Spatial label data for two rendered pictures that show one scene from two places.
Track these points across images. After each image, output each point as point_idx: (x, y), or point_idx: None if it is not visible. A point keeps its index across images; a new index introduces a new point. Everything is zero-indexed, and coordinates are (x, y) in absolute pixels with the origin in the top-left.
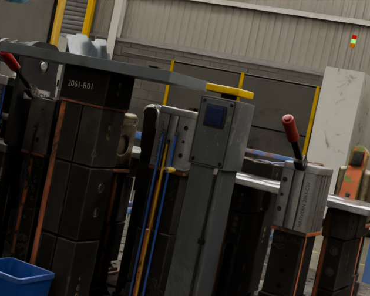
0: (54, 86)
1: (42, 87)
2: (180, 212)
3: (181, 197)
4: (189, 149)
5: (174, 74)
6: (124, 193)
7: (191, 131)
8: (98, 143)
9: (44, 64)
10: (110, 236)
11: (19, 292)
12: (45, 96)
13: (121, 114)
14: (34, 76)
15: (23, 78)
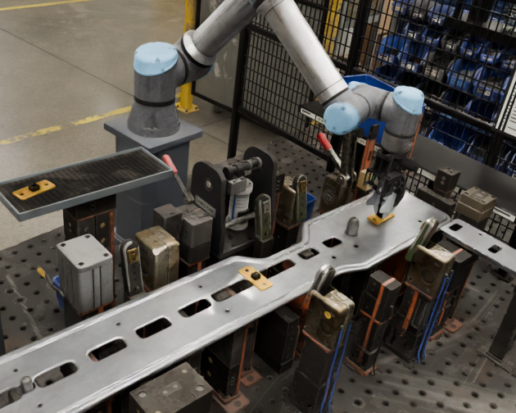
0: (219, 206)
1: (209, 201)
2: (70, 324)
3: (68, 312)
4: (60, 274)
5: None
6: (224, 338)
7: (57, 260)
8: (65, 229)
9: (208, 183)
10: (147, 335)
11: (55, 286)
12: (211, 211)
13: (74, 220)
14: (201, 188)
15: (178, 184)
